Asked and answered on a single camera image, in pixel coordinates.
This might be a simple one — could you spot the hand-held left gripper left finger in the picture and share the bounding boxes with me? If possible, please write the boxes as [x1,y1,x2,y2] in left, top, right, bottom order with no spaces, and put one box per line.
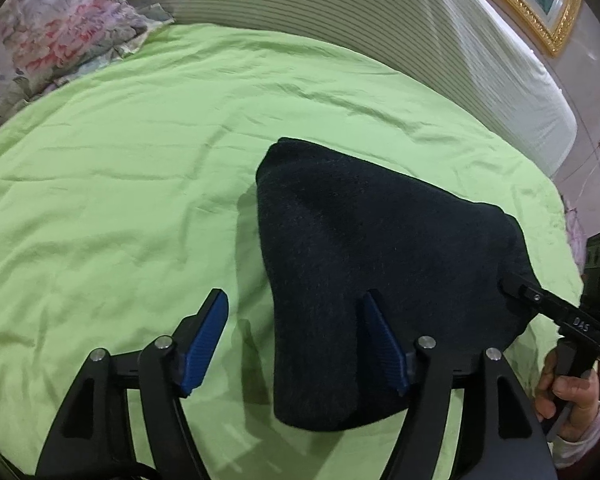
[34,287,230,480]

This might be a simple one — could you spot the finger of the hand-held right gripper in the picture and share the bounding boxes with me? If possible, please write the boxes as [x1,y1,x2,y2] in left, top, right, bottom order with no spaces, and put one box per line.
[500,272,580,322]

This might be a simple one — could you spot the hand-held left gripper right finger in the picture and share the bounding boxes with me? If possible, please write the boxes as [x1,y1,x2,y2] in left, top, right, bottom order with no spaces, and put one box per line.
[355,290,556,480]

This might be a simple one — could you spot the dark navy pants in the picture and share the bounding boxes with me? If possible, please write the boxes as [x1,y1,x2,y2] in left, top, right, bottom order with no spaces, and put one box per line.
[255,136,541,433]

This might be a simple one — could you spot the person's right forearm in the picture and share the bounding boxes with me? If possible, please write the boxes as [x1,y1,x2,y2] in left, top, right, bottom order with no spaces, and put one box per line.
[542,400,600,471]

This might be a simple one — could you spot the person's right hand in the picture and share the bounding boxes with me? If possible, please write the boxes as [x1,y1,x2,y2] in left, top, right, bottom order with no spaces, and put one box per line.
[535,347,600,440]

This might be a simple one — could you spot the pink patterned cloth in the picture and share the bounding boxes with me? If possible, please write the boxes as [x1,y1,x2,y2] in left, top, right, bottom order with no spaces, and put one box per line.
[562,200,588,271]

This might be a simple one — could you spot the green bed sheet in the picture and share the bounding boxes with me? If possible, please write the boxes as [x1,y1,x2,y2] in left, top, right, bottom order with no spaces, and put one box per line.
[0,22,583,480]

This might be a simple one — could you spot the gold framed landscape painting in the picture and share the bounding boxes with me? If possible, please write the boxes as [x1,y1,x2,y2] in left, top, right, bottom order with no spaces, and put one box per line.
[452,0,583,58]

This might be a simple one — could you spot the white striped headboard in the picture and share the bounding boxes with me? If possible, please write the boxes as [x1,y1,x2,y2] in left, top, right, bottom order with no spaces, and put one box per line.
[145,0,578,178]

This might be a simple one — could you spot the pink floral pillow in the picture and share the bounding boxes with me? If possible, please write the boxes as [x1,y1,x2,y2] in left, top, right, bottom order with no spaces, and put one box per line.
[0,0,176,146]

